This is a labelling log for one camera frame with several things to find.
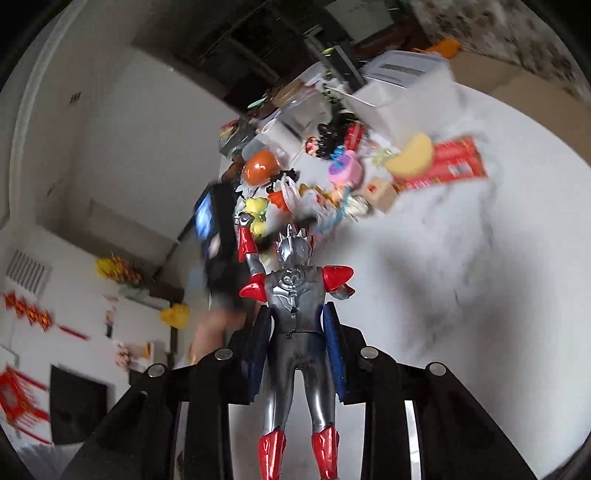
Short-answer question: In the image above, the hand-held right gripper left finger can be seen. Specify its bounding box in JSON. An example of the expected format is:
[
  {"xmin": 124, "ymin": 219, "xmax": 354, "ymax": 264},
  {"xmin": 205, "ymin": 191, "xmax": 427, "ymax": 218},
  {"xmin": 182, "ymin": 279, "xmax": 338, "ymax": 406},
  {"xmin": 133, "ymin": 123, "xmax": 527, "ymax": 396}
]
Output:
[{"xmin": 60, "ymin": 305, "xmax": 276, "ymax": 480}]

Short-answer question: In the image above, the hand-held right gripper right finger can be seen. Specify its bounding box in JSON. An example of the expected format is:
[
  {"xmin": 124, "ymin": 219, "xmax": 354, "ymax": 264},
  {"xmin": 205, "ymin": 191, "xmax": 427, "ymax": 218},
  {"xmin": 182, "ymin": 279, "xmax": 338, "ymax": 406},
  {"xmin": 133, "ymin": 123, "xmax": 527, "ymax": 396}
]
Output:
[{"xmin": 322, "ymin": 301, "xmax": 537, "ymax": 480}]

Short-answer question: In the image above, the silver red hero action figure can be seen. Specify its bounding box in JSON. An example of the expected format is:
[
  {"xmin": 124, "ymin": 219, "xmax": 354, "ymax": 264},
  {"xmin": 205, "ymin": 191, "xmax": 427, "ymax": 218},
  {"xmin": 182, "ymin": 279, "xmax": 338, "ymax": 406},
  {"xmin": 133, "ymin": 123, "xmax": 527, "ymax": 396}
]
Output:
[{"xmin": 236, "ymin": 216, "xmax": 356, "ymax": 480}]

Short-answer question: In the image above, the person's left forearm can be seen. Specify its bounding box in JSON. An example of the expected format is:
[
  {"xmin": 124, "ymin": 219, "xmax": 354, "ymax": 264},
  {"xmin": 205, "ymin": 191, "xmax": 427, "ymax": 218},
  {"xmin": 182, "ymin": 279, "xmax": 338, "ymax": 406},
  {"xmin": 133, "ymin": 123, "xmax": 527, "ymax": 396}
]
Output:
[{"xmin": 188, "ymin": 305, "xmax": 243, "ymax": 370}]

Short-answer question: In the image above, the yellow green plush toy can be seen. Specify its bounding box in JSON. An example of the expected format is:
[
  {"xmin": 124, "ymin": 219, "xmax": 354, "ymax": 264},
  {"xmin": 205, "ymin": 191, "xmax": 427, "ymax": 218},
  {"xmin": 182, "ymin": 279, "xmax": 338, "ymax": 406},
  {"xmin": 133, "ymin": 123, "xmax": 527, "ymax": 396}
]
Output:
[{"xmin": 244, "ymin": 196, "xmax": 271, "ymax": 237}]

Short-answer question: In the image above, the orange ball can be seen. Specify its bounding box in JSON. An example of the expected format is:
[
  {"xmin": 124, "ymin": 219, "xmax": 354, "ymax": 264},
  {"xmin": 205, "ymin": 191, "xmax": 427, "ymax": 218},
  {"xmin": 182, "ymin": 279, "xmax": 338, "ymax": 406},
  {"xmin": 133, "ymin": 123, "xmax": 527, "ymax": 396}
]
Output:
[{"xmin": 242, "ymin": 150, "xmax": 281, "ymax": 186}]

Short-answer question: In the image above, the yellow bag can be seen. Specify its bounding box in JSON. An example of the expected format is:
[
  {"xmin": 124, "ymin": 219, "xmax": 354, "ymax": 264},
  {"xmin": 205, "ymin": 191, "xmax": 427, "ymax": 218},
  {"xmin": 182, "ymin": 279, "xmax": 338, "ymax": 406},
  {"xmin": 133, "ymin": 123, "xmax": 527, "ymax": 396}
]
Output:
[{"xmin": 159, "ymin": 302, "xmax": 191, "ymax": 329}]

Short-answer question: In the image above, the white plastic bag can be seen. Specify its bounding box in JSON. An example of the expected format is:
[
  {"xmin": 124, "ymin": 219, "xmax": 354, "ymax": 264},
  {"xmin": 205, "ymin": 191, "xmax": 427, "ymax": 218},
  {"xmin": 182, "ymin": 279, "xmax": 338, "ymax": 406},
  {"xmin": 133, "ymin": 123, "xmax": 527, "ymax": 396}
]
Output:
[{"xmin": 278, "ymin": 179, "xmax": 320, "ymax": 219}]

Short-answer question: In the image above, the yellow flower bouquet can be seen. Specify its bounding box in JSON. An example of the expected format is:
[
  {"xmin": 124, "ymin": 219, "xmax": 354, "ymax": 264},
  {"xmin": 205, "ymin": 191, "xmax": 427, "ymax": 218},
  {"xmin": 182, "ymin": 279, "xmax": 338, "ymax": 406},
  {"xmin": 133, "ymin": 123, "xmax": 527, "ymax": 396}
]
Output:
[{"xmin": 94, "ymin": 255, "xmax": 143, "ymax": 286}]

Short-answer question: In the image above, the pink plastic toy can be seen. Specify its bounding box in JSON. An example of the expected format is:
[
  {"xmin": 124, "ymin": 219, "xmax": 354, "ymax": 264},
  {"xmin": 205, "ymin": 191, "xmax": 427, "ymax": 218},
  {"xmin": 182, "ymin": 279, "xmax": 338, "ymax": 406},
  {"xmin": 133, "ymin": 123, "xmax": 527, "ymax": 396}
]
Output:
[{"xmin": 327, "ymin": 148, "xmax": 366, "ymax": 186}]

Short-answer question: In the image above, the small cardboard box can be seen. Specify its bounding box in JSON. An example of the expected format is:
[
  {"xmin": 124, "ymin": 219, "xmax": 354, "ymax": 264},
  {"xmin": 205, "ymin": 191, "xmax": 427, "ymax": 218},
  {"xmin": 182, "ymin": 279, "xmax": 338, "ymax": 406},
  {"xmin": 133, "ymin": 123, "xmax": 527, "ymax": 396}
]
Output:
[{"xmin": 361, "ymin": 176, "xmax": 399, "ymax": 213}]

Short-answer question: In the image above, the black television screen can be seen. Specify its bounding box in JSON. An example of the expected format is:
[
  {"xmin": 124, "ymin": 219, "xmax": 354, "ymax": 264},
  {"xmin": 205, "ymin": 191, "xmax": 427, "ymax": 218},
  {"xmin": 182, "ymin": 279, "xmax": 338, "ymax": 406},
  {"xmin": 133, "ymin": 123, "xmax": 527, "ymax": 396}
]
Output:
[{"xmin": 48, "ymin": 364, "xmax": 110, "ymax": 446}]

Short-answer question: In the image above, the dark wooden cabinet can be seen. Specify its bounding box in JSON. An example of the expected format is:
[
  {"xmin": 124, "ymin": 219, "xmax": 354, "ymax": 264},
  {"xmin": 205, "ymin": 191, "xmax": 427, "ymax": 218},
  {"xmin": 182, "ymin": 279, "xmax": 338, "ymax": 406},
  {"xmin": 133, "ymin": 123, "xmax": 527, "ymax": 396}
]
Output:
[{"xmin": 131, "ymin": 0, "xmax": 331, "ymax": 118}]

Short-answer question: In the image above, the yellow crescent foam toy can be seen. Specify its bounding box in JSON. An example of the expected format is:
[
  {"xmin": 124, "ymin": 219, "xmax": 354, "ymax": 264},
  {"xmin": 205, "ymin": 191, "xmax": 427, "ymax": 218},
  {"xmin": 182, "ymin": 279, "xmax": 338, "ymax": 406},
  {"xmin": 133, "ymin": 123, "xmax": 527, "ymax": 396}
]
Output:
[{"xmin": 385, "ymin": 132, "xmax": 435, "ymax": 179}]

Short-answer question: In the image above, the black electronic device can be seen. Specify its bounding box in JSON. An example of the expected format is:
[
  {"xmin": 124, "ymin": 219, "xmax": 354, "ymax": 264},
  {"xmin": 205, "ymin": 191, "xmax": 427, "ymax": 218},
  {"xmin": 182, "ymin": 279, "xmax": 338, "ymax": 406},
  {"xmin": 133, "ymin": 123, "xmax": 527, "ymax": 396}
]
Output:
[{"xmin": 322, "ymin": 45, "xmax": 366, "ymax": 92}]

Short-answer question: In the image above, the red snack packet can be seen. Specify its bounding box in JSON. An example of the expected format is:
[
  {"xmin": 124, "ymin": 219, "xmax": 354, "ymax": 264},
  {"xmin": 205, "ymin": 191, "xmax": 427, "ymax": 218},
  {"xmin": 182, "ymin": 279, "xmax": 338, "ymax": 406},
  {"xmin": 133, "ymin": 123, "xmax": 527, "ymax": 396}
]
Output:
[{"xmin": 396, "ymin": 136, "xmax": 489, "ymax": 193}]

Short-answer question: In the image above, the white storage box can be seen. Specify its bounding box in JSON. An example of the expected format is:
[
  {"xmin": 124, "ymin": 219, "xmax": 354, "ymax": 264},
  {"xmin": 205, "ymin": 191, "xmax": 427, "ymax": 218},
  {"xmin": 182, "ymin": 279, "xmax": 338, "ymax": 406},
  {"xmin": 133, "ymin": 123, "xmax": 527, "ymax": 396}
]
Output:
[{"xmin": 353, "ymin": 50, "xmax": 457, "ymax": 137}]

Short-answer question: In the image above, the floral patterned sofa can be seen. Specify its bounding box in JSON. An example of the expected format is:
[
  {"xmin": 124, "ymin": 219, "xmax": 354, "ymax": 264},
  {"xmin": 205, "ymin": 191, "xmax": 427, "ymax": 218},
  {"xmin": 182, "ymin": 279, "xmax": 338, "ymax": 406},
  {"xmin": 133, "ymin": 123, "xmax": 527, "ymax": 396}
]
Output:
[{"xmin": 410, "ymin": 0, "xmax": 591, "ymax": 104}]

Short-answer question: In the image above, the white wall vent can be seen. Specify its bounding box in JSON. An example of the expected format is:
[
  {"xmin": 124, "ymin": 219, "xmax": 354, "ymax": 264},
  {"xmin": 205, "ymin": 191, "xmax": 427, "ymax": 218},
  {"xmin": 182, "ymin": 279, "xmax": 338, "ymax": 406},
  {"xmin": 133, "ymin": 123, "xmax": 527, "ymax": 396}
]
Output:
[{"xmin": 4, "ymin": 249, "xmax": 52, "ymax": 297}]

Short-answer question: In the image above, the red paper wall garland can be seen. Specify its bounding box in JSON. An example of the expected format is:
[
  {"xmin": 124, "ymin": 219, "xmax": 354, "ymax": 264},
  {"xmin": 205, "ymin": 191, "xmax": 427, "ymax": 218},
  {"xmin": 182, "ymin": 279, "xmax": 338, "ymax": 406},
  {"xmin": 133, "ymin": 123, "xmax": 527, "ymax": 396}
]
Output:
[{"xmin": 2, "ymin": 291, "xmax": 55, "ymax": 332}]

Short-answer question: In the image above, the red knot wall decoration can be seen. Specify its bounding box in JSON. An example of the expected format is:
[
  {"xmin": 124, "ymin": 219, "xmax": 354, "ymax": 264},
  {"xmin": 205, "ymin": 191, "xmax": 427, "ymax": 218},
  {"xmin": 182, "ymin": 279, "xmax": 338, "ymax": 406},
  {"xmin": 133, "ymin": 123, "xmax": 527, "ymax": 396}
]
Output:
[{"xmin": 0, "ymin": 364, "xmax": 51, "ymax": 437}]

